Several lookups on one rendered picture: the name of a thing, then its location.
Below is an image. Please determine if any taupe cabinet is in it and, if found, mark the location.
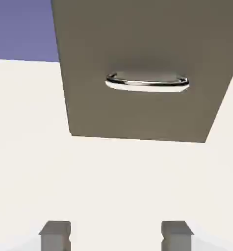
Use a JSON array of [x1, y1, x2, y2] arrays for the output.
[[50, 0, 233, 144]]

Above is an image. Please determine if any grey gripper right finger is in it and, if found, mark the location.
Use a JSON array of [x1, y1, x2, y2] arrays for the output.
[[160, 220, 215, 251]]

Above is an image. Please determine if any taupe drawer front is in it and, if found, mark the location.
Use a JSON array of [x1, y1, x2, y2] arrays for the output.
[[52, 0, 233, 144]]

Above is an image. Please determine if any curved silver drawer handle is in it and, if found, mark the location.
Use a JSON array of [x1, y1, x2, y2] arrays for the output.
[[104, 72, 190, 93]]

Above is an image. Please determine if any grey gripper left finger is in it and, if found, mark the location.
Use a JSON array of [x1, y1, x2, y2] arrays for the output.
[[20, 220, 72, 251]]

